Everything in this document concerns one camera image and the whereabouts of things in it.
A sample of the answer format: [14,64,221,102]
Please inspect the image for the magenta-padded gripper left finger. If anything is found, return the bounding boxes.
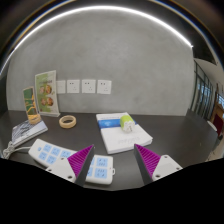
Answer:
[45,144,96,187]

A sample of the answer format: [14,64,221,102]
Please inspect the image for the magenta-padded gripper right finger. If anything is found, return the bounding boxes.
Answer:
[133,143,184,186]

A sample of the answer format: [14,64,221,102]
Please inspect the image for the green and white charger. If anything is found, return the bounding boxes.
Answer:
[119,114,137,134]

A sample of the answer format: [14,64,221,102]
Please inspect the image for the white power strip blue sockets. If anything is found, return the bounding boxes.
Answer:
[27,138,116,186]

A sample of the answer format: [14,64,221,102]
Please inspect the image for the white and blue book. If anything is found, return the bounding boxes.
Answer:
[95,111,154,155]

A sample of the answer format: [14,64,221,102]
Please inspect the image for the beige tape roll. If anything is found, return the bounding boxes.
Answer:
[58,114,78,129]
[27,113,42,125]

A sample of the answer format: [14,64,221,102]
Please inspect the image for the grey booklet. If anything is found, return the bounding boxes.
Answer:
[11,119,49,148]

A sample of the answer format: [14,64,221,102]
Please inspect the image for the small green sign card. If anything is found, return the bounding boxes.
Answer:
[22,86,39,118]

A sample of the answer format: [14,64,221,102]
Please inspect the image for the large menu sign acrylic stand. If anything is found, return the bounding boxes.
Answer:
[34,69,61,118]

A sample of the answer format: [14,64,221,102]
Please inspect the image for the black-framed glass partition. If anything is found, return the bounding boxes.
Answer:
[191,59,224,134]

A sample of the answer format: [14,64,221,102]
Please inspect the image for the white ceiling light strip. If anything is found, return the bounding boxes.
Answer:
[0,4,194,78]

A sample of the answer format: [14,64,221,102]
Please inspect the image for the white power strip cable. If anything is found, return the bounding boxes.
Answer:
[2,140,31,160]

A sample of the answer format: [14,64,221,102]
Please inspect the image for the white wall switch plate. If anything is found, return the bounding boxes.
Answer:
[56,80,67,95]

